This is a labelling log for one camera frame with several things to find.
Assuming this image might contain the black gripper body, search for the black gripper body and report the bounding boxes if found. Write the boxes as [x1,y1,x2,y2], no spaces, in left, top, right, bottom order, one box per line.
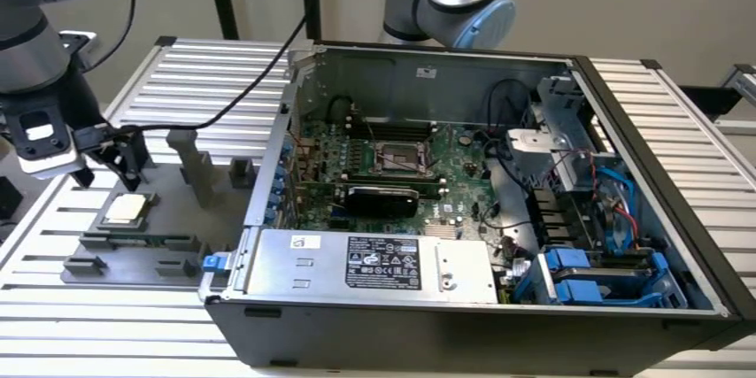
[56,31,129,167]

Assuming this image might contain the silver CPU chip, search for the silver CPU chip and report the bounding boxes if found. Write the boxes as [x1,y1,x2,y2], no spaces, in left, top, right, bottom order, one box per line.
[103,194,157,224]

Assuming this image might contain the metal CPU socket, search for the metal CPU socket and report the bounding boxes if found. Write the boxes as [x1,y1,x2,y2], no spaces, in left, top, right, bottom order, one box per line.
[357,140,437,181]

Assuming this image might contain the black box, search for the black box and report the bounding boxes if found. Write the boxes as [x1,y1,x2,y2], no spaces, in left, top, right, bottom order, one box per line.
[0,175,25,220]

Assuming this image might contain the green RAM stick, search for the green RAM stick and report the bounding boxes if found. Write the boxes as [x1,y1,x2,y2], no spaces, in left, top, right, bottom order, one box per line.
[108,233,173,249]

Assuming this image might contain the grey parts rack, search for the grey parts rack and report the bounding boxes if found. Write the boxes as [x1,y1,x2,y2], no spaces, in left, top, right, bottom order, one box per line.
[60,128,263,287]

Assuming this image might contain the blue case latch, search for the blue case latch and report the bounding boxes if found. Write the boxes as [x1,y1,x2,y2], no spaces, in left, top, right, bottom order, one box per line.
[201,252,231,274]

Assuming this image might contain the silver power supply unit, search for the silver power supply unit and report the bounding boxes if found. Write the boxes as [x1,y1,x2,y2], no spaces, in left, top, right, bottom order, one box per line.
[240,228,499,305]

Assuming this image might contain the black graphics card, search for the black graphics card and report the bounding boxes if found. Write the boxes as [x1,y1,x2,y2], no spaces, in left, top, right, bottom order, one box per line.
[337,182,424,220]

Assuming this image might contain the black RAM slots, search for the black RAM slots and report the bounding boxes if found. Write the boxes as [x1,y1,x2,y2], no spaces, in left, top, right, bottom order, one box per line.
[352,120,431,142]

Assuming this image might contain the green motherboard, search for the green motherboard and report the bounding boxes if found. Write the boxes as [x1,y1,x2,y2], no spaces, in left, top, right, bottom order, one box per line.
[281,120,533,256]

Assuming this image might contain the black open PC case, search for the black open PC case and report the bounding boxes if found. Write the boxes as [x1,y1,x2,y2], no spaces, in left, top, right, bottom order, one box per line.
[197,39,743,371]

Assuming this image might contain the grey metal disk bay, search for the grey metal disk bay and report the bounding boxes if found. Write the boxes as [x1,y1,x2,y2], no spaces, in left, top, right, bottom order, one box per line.
[505,75,616,189]

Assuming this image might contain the black finned heat sink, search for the black finned heat sink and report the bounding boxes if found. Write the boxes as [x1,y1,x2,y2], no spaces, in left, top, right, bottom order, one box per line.
[527,187,587,247]

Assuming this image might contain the blue disk caddy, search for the blue disk caddy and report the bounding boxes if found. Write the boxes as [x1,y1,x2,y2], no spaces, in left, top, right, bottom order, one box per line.
[512,246,691,309]

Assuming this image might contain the blue framed case fan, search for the blue framed case fan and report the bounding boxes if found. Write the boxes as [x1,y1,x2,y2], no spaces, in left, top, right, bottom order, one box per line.
[589,165,648,258]

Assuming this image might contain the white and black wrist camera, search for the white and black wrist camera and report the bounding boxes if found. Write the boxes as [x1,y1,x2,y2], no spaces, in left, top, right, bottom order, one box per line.
[0,101,83,181]

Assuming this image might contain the thin black cable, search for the thin black cable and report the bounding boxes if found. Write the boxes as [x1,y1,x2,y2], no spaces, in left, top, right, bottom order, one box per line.
[80,0,139,74]

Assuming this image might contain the thick black gripper cable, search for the thick black gripper cable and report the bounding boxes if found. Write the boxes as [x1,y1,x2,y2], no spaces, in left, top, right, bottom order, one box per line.
[115,0,327,135]

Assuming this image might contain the black looped case wire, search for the black looped case wire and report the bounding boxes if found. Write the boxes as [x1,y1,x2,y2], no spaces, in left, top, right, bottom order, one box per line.
[484,78,540,162]

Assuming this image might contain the red and black wire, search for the red and black wire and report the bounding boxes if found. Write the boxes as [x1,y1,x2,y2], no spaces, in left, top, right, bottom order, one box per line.
[545,150,644,246]

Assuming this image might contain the black bracket plate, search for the black bracket plate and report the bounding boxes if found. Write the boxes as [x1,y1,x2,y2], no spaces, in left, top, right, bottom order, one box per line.
[677,83,740,119]

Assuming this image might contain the aluminium profile frame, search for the aluminium profile frame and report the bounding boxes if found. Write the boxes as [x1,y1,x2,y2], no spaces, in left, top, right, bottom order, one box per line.
[712,63,756,136]

